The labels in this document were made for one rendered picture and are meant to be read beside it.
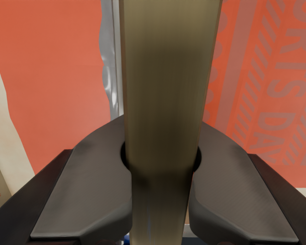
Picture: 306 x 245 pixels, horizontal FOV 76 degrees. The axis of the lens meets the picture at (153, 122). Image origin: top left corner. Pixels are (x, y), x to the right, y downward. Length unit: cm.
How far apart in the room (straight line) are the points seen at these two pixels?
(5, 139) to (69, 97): 13
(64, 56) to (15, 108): 11
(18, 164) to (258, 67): 38
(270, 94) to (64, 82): 27
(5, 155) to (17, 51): 17
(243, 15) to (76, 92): 22
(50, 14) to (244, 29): 22
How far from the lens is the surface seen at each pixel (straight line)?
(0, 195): 43
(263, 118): 32
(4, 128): 36
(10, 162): 39
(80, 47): 26
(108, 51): 25
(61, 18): 27
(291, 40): 29
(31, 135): 34
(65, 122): 31
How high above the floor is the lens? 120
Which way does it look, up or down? 61 degrees down
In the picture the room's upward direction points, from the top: 180 degrees counter-clockwise
